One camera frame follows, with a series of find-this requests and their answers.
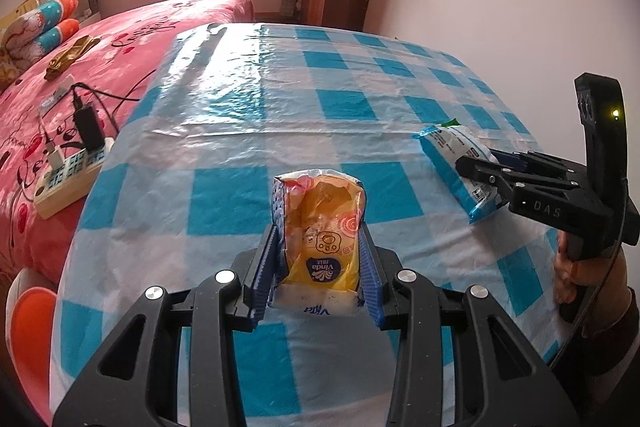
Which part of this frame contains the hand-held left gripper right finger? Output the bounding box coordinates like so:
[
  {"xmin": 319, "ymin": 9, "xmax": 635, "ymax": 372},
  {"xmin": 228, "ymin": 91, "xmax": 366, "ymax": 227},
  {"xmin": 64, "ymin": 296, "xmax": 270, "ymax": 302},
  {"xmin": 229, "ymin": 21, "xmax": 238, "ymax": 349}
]
[{"xmin": 357, "ymin": 223, "xmax": 583, "ymax": 427}]

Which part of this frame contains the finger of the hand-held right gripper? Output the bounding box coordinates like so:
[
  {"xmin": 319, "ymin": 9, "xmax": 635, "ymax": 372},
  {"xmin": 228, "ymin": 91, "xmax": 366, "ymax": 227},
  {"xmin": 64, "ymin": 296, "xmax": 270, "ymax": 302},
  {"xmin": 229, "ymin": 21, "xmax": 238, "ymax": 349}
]
[
  {"xmin": 492, "ymin": 149, "xmax": 588, "ymax": 182},
  {"xmin": 455, "ymin": 155, "xmax": 571, "ymax": 208}
]

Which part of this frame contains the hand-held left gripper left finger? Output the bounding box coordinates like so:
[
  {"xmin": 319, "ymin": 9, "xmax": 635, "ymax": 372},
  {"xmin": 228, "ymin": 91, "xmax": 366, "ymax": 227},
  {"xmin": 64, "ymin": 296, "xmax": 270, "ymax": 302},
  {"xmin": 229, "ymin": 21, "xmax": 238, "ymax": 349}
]
[{"xmin": 51, "ymin": 223, "xmax": 282, "ymax": 427}]

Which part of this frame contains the blue and white tissue pack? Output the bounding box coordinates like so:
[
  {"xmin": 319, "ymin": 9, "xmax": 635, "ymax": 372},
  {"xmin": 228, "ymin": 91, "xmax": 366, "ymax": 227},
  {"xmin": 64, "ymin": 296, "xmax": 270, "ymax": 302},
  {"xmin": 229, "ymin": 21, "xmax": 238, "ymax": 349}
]
[{"xmin": 412, "ymin": 119, "xmax": 508, "ymax": 224}]

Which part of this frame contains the printed small tissue pack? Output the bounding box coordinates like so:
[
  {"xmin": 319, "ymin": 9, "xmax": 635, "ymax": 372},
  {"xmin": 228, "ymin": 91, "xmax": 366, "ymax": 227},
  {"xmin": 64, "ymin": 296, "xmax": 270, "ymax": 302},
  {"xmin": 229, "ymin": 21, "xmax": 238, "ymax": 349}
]
[{"xmin": 270, "ymin": 169, "xmax": 367, "ymax": 317}]

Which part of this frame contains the person's right forearm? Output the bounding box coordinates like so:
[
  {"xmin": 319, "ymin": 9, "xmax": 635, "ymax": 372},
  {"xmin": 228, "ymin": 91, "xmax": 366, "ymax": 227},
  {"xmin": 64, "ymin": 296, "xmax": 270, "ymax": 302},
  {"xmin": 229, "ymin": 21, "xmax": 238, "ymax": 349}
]
[{"xmin": 555, "ymin": 287, "xmax": 640, "ymax": 413}]

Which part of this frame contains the person's right hand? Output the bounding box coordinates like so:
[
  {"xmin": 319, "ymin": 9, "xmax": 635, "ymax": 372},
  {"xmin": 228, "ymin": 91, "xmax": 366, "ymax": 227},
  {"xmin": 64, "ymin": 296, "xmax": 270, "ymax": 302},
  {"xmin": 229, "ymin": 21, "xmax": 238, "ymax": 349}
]
[{"xmin": 551, "ymin": 234, "xmax": 630, "ymax": 308}]

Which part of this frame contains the blue checkered tablecloth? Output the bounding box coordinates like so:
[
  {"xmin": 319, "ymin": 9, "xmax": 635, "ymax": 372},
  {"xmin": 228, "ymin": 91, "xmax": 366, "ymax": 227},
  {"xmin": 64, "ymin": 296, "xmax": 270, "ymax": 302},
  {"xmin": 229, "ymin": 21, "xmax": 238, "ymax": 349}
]
[{"xmin": 47, "ymin": 22, "xmax": 571, "ymax": 427}]

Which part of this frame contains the cream power strip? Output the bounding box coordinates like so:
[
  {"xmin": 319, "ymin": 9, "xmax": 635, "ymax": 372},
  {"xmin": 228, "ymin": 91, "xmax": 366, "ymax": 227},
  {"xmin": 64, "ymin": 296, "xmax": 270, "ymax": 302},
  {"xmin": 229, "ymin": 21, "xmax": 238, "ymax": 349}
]
[{"xmin": 32, "ymin": 138, "xmax": 116, "ymax": 220}]

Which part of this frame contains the black power adapter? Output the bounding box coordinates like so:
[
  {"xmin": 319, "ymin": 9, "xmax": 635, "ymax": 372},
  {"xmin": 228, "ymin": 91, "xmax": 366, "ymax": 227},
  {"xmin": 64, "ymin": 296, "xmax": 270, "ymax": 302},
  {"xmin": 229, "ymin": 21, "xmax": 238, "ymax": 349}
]
[{"xmin": 72, "ymin": 93, "xmax": 106, "ymax": 152}]

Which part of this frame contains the white charger plug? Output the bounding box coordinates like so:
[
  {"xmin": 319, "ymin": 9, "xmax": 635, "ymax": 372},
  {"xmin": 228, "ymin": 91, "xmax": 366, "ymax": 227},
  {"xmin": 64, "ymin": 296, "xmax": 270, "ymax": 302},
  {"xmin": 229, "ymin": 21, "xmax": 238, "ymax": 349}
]
[{"xmin": 42, "ymin": 132, "xmax": 66, "ymax": 172}]

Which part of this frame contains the orange and white plastic chair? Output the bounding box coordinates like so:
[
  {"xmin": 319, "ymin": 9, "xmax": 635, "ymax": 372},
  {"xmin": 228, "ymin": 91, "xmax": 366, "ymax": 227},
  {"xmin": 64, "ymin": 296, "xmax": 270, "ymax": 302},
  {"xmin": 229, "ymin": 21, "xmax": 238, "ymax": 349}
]
[{"xmin": 4, "ymin": 266, "xmax": 60, "ymax": 415}]

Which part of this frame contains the bed with pink sheet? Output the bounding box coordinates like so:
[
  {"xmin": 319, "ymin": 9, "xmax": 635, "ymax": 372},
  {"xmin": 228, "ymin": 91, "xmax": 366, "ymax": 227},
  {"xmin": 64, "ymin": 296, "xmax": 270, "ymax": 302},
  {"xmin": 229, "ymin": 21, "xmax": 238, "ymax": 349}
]
[{"xmin": 0, "ymin": 0, "xmax": 253, "ymax": 288}]

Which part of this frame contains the gold satin cloth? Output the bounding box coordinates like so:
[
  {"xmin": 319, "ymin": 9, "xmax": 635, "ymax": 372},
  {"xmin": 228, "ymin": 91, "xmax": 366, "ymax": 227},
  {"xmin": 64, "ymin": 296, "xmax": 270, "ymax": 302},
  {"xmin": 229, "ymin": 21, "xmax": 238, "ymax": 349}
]
[{"xmin": 44, "ymin": 36, "xmax": 101, "ymax": 80}]

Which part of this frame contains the small teal orange roll pillow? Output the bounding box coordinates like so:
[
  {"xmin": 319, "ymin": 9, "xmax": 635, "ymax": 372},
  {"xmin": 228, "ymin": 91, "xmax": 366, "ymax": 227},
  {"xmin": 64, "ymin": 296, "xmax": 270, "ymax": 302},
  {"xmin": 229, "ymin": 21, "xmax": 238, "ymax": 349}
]
[{"xmin": 35, "ymin": 19, "xmax": 81, "ymax": 52}]

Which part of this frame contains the yellow floral quilt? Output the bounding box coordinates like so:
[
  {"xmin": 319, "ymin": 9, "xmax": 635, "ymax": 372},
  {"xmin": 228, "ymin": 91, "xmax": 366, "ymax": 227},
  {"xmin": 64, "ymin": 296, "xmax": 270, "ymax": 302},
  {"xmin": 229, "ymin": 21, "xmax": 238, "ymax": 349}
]
[{"xmin": 0, "ymin": 47, "xmax": 21, "ymax": 95}]

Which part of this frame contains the large teal orange roll pillow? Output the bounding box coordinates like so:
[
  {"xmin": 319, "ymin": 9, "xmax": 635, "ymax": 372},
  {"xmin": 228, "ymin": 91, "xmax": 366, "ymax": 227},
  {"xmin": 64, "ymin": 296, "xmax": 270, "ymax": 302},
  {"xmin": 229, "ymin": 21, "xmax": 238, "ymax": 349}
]
[{"xmin": 2, "ymin": 0, "xmax": 81, "ymax": 48}]

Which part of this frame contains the yellow cardboard box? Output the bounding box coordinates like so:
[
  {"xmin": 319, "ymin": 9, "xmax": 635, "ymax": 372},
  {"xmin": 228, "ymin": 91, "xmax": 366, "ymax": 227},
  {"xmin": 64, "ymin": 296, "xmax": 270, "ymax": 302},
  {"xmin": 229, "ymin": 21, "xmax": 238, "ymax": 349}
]
[{"xmin": 0, "ymin": 0, "xmax": 41, "ymax": 30}]

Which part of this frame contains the black adapter cable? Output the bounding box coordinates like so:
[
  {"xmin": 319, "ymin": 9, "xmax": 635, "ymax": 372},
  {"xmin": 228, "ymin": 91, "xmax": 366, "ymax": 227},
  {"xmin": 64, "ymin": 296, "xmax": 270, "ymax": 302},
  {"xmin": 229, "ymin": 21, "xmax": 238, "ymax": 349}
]
[{"xmin": 75, "ymin": 69, "xmax": 166, "ymax": 132}]

